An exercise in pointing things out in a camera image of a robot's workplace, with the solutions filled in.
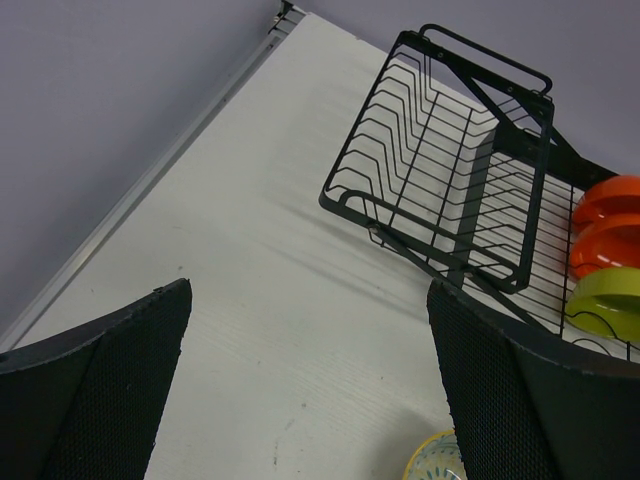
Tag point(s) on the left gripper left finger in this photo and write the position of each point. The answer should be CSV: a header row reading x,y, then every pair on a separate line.
x,y
87,403

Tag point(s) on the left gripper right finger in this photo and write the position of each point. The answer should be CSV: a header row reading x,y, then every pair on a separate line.
x,y
528,405

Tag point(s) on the yellow sun pattern bowl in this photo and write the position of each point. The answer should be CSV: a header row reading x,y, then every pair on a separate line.
x,y
438,458

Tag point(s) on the lime green bowl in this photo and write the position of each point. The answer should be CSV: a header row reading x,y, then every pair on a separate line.
x,y
606,303

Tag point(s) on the orange bowl front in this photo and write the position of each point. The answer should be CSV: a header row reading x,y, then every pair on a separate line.
x,y
609,242

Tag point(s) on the orange bowl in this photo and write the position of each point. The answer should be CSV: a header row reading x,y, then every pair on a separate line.
x,y
617,195
609,242

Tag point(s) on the orange bowl rear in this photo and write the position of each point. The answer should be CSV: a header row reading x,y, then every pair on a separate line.
x,y
617,195

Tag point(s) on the black wire dish rack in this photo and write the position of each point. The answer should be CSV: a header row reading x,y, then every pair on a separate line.
x,y
454,163

